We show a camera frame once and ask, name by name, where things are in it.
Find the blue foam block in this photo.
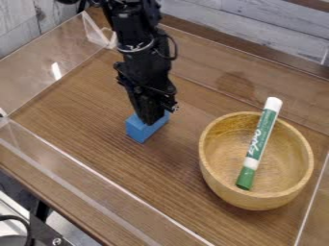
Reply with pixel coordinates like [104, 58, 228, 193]
[124, 112, 170, 143]

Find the black cable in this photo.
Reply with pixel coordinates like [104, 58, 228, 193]
[0, 214, 36, 246]

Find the clear acrylic corner bracket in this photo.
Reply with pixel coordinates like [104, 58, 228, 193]
[81, 12, 116, 50]

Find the green dry erase marker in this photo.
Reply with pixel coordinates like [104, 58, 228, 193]
[235, 97, 282, 190]

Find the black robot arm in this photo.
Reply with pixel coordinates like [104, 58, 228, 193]
[100, 0, 178, 126]

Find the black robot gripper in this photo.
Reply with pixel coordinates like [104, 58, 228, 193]
[112, 37, 180, 126]

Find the black metal table bracket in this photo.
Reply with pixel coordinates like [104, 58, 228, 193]
[29, 217, 75, 246]

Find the brown wooden bowl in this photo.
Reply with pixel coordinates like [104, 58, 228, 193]
[198, 111, 314, 210]

